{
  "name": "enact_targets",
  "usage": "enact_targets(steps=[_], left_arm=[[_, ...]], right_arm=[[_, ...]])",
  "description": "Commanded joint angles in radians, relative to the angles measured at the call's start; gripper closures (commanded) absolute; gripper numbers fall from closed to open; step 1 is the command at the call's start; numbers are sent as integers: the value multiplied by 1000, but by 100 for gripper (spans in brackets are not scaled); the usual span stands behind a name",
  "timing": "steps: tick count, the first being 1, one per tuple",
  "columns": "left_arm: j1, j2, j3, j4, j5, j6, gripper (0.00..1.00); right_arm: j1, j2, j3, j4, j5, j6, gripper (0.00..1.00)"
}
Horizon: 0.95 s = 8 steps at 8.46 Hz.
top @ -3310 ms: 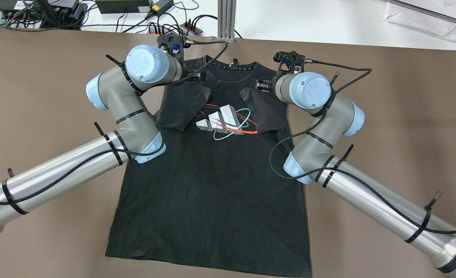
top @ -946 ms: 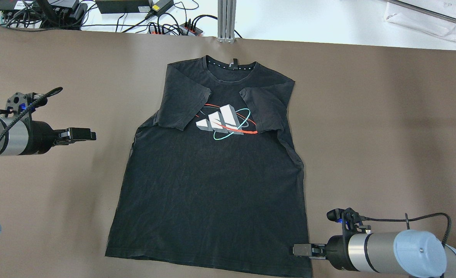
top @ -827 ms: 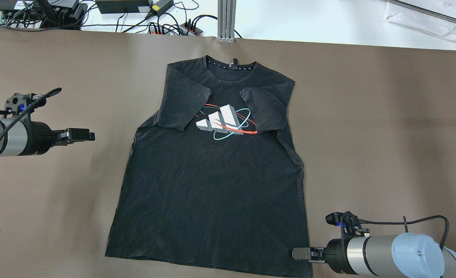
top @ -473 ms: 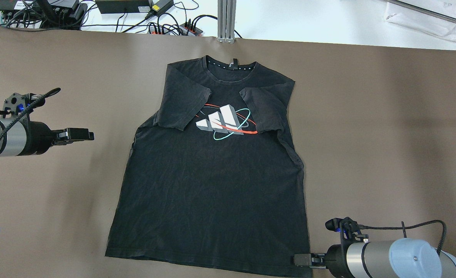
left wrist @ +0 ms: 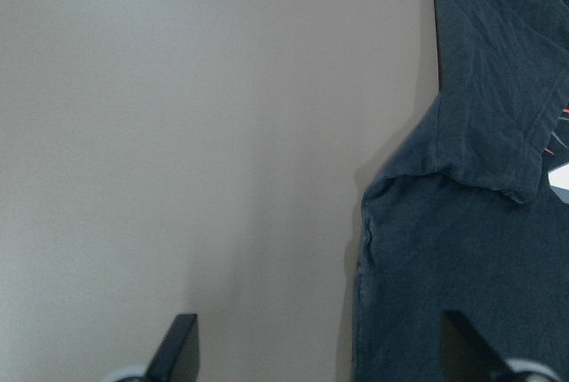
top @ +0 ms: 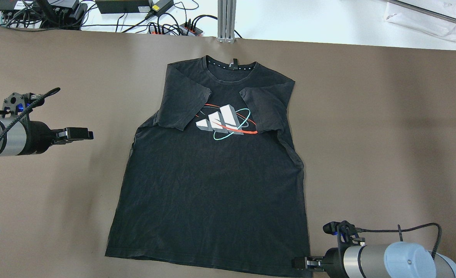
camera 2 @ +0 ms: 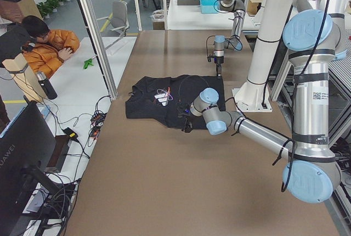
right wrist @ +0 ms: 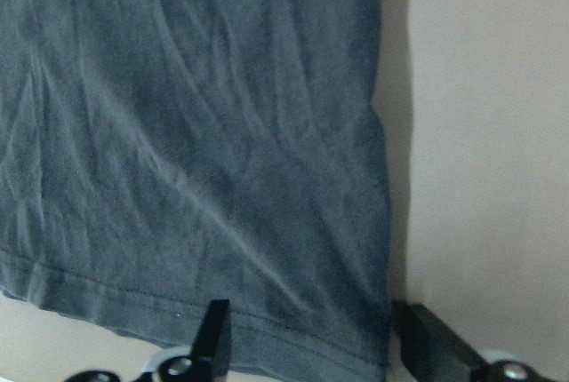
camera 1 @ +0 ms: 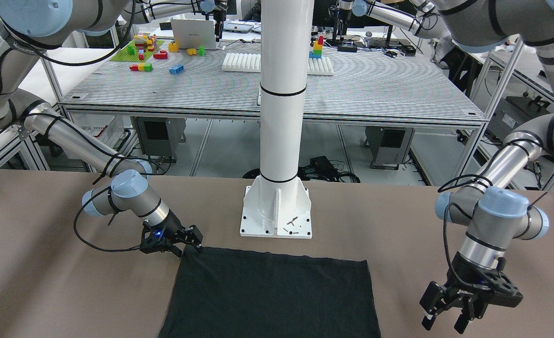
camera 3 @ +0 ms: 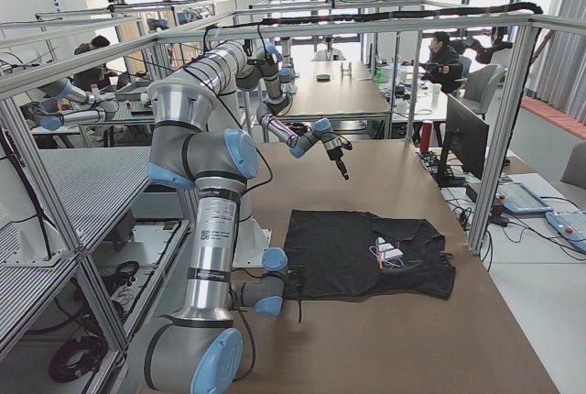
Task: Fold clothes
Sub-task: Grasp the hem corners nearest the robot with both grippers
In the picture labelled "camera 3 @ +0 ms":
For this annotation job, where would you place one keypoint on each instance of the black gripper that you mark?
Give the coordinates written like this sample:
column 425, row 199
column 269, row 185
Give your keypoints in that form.
column 333, row 154

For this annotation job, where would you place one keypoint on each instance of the black graphic t-shirt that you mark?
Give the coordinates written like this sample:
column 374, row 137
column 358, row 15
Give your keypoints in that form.
column 332, row 251

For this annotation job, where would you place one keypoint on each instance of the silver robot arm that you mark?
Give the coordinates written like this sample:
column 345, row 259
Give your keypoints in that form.
column 274, row 96
column 196, row 349

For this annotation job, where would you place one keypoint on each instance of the red water bottle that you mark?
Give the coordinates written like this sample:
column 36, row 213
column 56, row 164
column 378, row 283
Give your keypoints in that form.
column 425, row 136

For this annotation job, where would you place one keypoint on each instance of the black computer monitor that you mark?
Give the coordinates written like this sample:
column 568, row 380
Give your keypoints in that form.
column 466, row 138

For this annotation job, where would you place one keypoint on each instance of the person in black jacket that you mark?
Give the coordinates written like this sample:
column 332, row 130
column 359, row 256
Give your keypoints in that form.
column 444, row 66

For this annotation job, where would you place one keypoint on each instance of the grey office chair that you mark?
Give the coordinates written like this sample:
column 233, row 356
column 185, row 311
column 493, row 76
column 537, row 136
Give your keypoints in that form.
column 480, row 88

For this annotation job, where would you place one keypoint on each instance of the teach pendant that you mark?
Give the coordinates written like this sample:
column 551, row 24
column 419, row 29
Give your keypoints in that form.
column 517, row 199

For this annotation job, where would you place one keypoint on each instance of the aluminium frame post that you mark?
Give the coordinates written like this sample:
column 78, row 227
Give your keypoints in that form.
column 502, row 132

